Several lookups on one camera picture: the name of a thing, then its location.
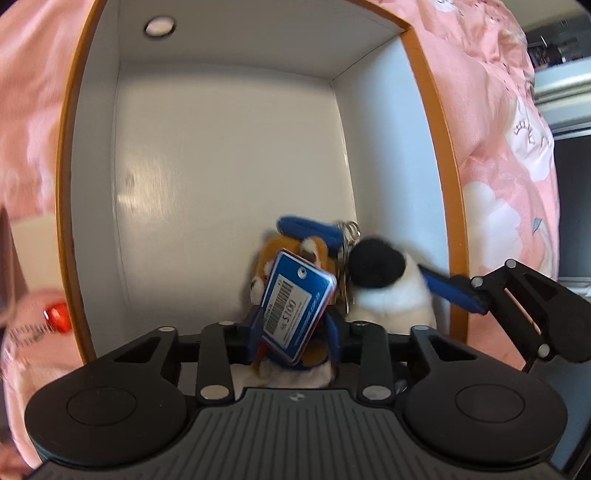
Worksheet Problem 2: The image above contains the white black plush toy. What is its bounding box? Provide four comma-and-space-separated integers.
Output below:
346, 237, 437, 334

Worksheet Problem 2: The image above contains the red orange crochet fruit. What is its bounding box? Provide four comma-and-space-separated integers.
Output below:
43, 302, 72, 334

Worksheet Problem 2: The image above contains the orange plush keychain with tag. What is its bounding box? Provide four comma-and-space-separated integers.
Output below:
249, 215, 361, 389

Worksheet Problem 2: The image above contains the pink patterned duvet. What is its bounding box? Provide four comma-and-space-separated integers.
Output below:
1, 1, 559, 469

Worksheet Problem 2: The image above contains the orange white cardboard box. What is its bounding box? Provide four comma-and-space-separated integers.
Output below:
56, 1, 469, 361

